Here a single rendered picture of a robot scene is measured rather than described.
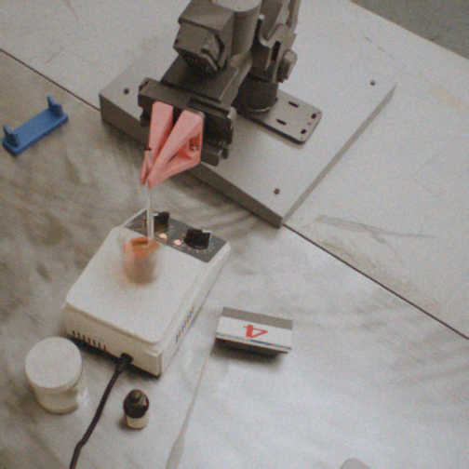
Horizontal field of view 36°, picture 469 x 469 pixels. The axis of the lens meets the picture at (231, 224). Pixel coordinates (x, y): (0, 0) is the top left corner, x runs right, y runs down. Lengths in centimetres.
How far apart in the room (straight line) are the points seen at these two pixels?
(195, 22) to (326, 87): 47
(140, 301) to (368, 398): 30
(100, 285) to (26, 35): 55
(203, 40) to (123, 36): 56
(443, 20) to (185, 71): 222
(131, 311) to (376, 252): 36
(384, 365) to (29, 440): 42
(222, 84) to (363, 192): 38
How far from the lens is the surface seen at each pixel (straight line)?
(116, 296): 82
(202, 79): 73
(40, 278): 94
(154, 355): 81
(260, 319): 90
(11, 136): 106
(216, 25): 69
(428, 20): 288
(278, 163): 101
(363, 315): 93
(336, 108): 110
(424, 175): 109
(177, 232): 91
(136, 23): 126
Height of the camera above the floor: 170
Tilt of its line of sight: 55 degrees down
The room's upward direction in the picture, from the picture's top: 7 degrees clockwise
